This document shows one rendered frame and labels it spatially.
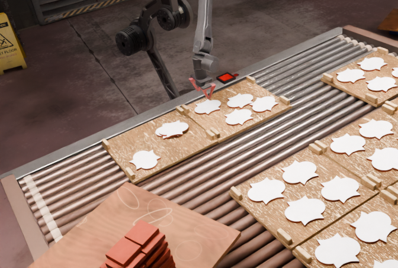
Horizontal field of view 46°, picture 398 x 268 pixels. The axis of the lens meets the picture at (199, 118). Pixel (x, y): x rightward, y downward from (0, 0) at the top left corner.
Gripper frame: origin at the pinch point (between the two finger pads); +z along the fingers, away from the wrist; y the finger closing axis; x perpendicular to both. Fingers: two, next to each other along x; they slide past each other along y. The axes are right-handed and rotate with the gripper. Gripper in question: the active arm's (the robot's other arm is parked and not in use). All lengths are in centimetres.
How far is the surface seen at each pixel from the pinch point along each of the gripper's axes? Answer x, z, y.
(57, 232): 85, 9, -33
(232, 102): -11.7, 7.2, -5.8
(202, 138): 13.9, 7.9, -20.2
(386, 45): -106, 8, -14
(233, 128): -0.6, 8.0, -23.4
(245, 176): 12, 10, -51
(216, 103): -5.4, 7.3, -1.3
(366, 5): -316, 105, 192
